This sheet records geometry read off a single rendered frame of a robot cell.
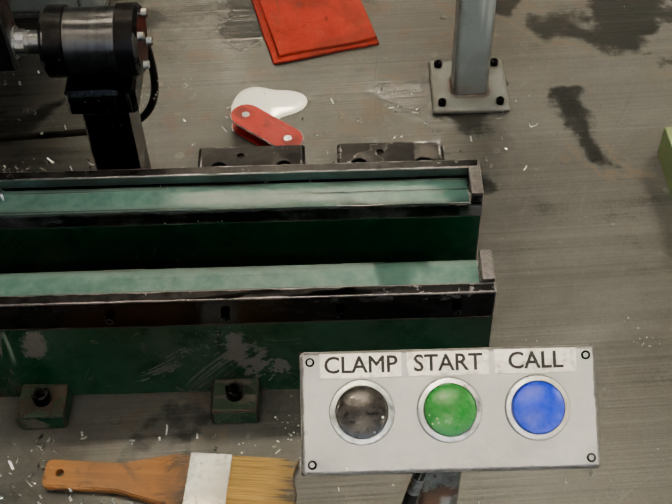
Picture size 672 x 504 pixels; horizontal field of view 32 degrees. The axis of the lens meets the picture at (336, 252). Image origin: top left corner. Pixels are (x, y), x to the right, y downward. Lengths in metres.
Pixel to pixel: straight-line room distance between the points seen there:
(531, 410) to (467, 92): 0.61
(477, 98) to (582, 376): 0.59
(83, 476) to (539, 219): 0.48
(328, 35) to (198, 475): 0.55
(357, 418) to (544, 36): 0.74
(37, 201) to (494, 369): 0.47
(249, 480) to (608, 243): 0.41
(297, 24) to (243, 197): 0.38
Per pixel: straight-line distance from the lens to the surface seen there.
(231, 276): 0.92
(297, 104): 1.22
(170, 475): 0.95
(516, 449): 0.67
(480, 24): 1.16
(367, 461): 0.67
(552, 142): 1.19
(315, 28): 1.30
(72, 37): 0.96
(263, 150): 1.09
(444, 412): 0.66
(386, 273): 0.91
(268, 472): 0.94
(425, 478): 0.75
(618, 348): 1.04
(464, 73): 1.20
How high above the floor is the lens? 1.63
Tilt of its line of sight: 50 degrees down
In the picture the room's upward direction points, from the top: 2 degrees counter-clockwise
